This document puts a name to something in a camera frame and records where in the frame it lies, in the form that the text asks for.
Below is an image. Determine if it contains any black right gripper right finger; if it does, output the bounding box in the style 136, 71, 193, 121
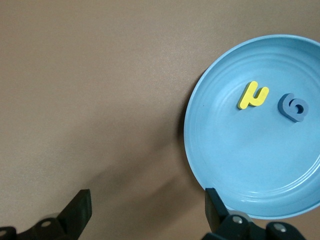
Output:
204, 187, 230, 233

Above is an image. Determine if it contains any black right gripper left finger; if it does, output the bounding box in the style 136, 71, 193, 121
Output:
59, 189, 91, 237

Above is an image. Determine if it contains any yellow lowercase letter h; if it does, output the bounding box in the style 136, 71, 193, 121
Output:
236, 80, 270, 110

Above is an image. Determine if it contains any blue lowercase letter g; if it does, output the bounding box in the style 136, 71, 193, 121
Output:
277, 92, 310, 123

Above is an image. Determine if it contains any blue round plate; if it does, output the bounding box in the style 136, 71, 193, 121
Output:
183, 34, 320, 221

